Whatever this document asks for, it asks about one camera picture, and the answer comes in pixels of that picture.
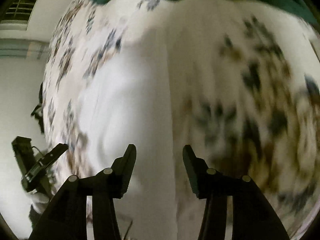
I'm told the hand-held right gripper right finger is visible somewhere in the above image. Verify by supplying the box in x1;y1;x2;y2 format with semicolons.
182;144;290;240

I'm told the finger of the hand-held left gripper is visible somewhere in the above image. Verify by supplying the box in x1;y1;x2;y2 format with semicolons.
21;143;69;190

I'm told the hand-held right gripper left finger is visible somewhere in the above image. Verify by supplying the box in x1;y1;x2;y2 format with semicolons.
28;144;137;240

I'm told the white cloth garment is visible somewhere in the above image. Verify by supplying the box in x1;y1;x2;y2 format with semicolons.
79;1;183;240

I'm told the dark object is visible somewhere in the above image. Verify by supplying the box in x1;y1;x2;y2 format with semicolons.
30;82;45;134

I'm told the floral printed bed sheet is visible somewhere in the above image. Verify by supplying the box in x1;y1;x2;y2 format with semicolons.
41;0;320;240

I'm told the window with blinds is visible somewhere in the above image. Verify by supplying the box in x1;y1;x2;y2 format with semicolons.
0;0;48;25

